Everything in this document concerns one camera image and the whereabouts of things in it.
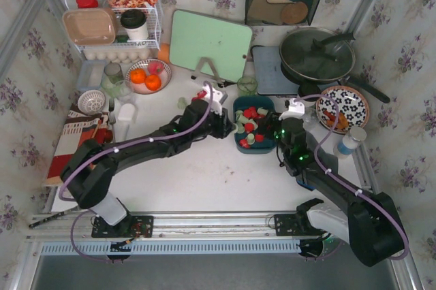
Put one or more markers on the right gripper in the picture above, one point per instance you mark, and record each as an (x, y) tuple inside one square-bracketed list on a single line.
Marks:
[(276, 124)]

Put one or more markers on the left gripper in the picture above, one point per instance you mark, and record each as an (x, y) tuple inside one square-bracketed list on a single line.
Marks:
[(224, 125)]

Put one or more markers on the green coffee capsule lone bottom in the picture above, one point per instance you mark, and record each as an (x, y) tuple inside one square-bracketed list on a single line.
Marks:
[(238, 113)]

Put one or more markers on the red coffee capsule bottom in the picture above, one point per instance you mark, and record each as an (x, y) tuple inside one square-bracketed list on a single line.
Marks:
[(244, 143)]

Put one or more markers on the teal plastic storage basket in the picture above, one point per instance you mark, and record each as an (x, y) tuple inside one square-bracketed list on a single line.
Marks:
[(243, 103)]

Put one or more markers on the blue cloth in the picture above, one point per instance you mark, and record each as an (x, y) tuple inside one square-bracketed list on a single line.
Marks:
[(304, 184)]

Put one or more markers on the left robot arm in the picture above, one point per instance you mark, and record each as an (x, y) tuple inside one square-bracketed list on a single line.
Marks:
[(87, 176)]

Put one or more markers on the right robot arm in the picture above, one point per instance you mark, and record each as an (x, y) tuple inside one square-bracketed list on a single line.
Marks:
[(370, 223)]

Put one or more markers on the white coffee cup black lid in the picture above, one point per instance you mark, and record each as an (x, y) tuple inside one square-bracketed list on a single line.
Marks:
[(134, 22)]

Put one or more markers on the small clear wine glass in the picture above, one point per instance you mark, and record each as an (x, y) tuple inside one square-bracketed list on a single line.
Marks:
[(311, 116)]

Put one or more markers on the metal cutting board stand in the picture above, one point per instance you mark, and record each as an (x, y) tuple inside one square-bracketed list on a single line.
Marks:
[(205, 69)]

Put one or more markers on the black lidded white jar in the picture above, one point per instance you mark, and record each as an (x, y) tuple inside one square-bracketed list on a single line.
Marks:
[(306, 89)]

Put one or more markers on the fried food on plate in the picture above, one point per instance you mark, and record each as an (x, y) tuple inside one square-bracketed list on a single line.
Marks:
[(335, 118)]

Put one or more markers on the blue floral plate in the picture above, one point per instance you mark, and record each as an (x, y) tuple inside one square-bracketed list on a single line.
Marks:
[(353, 107)]

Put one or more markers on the white blue bottle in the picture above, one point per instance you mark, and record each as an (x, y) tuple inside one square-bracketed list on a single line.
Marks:
[(349, 142)]

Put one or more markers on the green glass cup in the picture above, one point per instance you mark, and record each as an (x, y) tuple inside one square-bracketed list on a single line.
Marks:
[(247, 86)]

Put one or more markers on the grey induction cooker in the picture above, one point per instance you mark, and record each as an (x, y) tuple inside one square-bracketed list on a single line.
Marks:
[(268, 72)]

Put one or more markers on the orange mandarin right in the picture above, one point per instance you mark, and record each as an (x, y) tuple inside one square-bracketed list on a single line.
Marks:
[(153, 82)]

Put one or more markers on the orange mandarin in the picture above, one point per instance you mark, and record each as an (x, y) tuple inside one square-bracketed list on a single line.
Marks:
[(153, 82), (137, 76)]

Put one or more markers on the pink peach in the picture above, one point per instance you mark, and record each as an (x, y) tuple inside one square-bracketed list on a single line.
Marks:
[(155, 67)]

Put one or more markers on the patterned fruit bowl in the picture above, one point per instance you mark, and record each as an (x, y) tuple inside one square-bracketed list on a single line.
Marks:
[(165, 76)]

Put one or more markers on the orange cup behind board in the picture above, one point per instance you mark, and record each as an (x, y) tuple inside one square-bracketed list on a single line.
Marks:
[(164, 53)]

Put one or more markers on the mint green cutting board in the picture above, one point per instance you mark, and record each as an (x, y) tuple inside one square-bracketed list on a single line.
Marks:
[(225, 43)]

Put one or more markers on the orange mandarin left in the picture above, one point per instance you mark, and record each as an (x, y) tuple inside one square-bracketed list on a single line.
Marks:
[(137, 76)]

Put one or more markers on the black wok with glass lid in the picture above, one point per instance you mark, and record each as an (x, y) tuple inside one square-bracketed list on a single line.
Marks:
[(319, 56)]

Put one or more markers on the clear drinking glass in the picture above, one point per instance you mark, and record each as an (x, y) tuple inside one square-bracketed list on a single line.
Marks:
[(123, 91)]

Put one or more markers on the metal fork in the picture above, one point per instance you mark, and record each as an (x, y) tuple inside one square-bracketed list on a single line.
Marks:
[(111, 118)]

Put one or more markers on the green tinted glass jar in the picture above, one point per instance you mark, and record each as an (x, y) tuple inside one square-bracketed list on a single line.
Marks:
[(112, 75)]

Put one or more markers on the white egg tray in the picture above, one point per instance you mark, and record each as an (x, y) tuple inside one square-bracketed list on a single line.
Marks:
[(118, 56)]

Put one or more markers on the round cork coaster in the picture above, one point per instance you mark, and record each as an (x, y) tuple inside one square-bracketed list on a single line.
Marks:
[(294, 13)]

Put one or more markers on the black mesh organizer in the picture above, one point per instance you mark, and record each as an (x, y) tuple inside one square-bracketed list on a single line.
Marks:
[(268, 12)]

